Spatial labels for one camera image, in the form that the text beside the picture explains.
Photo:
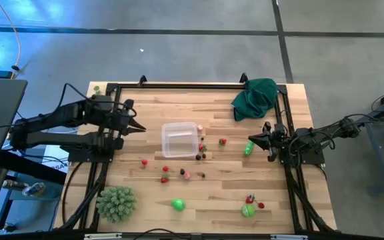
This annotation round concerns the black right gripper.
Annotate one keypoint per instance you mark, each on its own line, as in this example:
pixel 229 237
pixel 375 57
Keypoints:
pixel 278 140

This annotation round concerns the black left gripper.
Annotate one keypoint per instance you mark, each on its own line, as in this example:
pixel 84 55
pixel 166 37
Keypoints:
pixel 120 123

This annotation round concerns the clear plastic tupperware container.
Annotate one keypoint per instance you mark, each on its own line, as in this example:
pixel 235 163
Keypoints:
pixel 178 140

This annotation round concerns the pink toy peach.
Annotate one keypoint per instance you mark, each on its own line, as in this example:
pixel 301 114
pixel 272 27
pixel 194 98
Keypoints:
pixel 200 128
pixel 187 175

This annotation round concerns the dark toy blueberry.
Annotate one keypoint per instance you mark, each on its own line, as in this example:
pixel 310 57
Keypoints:
pixel 182 171
pixel 198 157

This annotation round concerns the single red toy cherry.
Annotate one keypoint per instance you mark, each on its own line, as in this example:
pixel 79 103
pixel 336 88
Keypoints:
pixel 261 205

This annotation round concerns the pale-striped green toy fruit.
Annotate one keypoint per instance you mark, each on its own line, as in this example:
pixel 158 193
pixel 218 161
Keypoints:
pixel 248 210

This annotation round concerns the smooth green toy fruit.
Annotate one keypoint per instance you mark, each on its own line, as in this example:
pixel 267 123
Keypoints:
pixel 178 204

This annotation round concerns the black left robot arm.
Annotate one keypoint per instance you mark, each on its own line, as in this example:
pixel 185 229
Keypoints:
pixel 45 136

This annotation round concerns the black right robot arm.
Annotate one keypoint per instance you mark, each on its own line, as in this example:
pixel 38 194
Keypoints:
pixel 328 133

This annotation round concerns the dark green cloth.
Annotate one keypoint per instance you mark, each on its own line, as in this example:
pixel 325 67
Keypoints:
pixel 255 100

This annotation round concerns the small green toy leaf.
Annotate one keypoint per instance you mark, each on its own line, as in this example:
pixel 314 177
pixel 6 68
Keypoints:
pixel 97 89

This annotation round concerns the green spiky artificial plant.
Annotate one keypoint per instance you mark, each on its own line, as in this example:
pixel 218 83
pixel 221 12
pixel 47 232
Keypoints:
pixel 116 204

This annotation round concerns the white printed paper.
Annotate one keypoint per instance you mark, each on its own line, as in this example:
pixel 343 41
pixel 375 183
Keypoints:
pixel 57 156

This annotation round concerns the black desk leg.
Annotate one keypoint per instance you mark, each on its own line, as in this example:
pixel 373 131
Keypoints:
pixel 35 168

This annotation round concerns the blue-grey metal cart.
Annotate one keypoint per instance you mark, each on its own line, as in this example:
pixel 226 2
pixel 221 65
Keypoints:
pixel 378 156

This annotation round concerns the clear water bottle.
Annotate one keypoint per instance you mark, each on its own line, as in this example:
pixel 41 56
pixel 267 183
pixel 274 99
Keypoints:
pixel 33 189

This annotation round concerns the metallic bottle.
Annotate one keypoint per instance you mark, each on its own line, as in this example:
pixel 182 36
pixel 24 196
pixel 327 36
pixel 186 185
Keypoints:
pixel 12 185

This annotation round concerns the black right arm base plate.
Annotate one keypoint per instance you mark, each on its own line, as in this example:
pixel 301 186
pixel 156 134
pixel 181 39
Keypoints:
pixel 317 157

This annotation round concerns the black aluminium table frame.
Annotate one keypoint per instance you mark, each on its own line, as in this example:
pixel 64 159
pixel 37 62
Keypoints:
pixel 178 86

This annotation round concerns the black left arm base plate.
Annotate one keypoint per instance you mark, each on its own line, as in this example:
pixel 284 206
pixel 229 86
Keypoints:
pixel 78 156

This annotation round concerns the white metal bracket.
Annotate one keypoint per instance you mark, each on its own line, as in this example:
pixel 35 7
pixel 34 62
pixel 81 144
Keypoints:
pixel 102 236
pixel 288 237

